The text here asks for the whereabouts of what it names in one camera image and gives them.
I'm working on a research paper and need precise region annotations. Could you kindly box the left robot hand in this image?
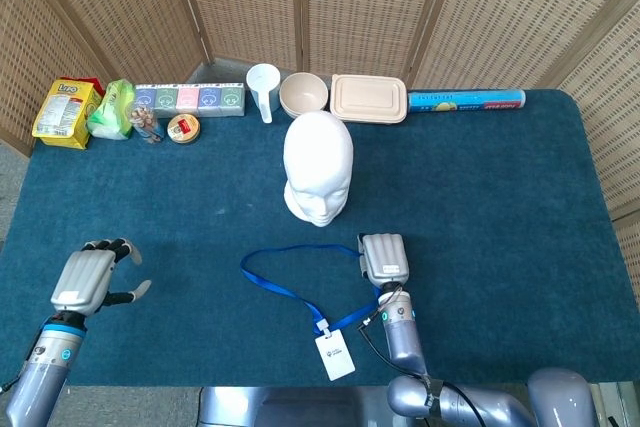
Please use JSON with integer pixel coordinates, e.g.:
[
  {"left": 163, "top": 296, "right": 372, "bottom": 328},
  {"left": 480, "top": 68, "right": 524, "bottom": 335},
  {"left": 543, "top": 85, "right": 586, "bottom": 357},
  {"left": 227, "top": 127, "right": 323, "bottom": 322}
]
[{"left": 49, "top": 238, "right": 152, "bottom": 318}]

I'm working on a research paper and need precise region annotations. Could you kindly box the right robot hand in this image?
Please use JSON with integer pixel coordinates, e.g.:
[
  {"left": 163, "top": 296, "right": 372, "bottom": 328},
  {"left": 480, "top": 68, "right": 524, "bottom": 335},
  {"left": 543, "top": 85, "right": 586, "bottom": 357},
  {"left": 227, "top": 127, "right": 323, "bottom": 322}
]
[{"left": 357, "top": 233, "right": 410, "bottom": 293}]

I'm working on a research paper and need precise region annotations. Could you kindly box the blue lanyard strap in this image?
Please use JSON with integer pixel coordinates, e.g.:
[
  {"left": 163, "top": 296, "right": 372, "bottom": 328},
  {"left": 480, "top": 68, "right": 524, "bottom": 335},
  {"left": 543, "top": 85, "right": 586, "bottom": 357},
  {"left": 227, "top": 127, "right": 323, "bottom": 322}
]
[{"left": 240, "top": 244, "right": 396, "bottom": 336}]

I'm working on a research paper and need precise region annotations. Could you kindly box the white plastic ID badge card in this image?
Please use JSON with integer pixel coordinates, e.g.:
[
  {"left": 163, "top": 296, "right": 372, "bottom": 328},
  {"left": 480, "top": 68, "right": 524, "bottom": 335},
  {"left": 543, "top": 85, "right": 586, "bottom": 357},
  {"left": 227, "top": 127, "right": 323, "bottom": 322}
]
[{"left": 314, "top": 330, "right": 357, "bottom": 382}]

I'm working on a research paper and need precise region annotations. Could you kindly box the white foam mannequin head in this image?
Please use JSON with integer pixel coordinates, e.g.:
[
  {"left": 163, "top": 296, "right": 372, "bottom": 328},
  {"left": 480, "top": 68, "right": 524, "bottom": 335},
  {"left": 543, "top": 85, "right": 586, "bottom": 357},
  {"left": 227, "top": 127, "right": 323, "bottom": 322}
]
[{"left": 282, "top": 110, "right": 355, "bottom": 228}]

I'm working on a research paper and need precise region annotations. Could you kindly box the teal table cloth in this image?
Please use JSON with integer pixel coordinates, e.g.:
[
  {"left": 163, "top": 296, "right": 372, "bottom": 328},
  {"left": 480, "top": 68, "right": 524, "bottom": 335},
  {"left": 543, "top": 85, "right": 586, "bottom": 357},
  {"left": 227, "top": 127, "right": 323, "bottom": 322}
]
[{"left": 0, "top": 88, "right": 640, "bottom": 388}]

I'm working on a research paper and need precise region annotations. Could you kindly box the beige lidded lunch box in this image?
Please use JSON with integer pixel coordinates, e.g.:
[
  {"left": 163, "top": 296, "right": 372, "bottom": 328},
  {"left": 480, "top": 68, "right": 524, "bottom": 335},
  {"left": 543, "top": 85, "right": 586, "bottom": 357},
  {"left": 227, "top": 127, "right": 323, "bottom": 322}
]
[{"left": 329, "top": 73, "right": 409, "bottom": 126}]

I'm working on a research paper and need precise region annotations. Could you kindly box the yellow snack box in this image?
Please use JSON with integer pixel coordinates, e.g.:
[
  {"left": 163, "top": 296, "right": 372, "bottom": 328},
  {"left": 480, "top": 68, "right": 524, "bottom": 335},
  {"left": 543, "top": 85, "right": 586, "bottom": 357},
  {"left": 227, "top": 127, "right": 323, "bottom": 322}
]
[{"left": 31, "top": 77, "right": 105, "bottom": 151}]

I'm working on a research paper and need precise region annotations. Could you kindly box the clear jar with sticks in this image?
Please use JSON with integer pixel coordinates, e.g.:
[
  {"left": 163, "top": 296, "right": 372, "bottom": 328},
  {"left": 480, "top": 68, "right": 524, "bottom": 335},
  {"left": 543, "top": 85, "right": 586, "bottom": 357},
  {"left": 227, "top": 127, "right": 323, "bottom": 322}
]
[{"left": 128, "top": 101, "right": 165, "bottom": 145}]

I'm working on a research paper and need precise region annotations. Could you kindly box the green white plastic bag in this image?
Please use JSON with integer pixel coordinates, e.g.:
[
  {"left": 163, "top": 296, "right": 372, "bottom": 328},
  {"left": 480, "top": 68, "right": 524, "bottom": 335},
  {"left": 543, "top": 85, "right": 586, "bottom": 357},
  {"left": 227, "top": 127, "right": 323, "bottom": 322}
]
[{"left": 87, "top": 78, "right": 136, "bottom": 141}]

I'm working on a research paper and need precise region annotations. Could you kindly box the grey robot torso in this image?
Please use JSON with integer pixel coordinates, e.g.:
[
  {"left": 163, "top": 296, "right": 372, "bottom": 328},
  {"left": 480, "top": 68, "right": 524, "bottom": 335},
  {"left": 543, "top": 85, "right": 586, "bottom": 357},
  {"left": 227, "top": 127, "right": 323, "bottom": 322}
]
[{"left": 197, "top": 385, "right": 419, "bottom": 427}]

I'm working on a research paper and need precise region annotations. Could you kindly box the blue plastic wrap roll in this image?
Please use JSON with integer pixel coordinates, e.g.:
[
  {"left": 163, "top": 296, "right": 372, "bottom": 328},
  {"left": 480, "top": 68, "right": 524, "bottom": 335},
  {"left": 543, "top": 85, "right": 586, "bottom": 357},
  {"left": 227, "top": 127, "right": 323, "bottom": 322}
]
[{"left": 407, "top": 88, "right": 527, "bottom": 115}]

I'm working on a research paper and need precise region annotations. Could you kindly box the round tin red label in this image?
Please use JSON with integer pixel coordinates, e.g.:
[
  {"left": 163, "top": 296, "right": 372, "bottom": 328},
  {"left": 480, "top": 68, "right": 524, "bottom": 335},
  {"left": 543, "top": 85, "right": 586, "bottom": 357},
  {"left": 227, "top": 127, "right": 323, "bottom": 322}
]
[{"left": 166, "top": 113, "right": 202, "bottom": 145}]

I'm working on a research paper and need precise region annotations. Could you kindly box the beige bowl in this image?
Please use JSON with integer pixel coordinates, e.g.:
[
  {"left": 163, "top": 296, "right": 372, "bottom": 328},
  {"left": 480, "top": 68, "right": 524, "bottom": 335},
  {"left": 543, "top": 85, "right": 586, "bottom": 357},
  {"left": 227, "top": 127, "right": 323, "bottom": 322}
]
[{"left": 278, "top": 71, "right": 330, "bottom": 119}]

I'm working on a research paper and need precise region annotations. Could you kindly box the pastel tissue multipack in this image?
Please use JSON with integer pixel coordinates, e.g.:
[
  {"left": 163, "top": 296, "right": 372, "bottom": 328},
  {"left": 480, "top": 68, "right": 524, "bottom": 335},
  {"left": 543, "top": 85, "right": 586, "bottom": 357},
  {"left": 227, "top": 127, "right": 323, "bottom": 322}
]
[{"left": 133, "top": 81, "right": 247, "bottom": 118}]

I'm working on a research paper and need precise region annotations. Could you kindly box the white measuring cup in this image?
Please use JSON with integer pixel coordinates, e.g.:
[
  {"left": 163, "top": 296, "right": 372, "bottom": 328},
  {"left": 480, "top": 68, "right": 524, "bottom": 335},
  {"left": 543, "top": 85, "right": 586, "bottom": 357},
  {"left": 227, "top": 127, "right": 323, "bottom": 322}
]
[{"left": 245, "top": 63, "right": 282, "bottom": 125}]

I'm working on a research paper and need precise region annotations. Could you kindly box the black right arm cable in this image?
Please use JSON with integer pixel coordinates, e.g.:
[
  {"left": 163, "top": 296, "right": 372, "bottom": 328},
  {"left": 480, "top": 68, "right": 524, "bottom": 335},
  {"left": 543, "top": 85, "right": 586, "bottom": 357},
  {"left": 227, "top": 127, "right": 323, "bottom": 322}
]
[{"left": 357, "top": 319, "right": 489, "bottom": 427}]

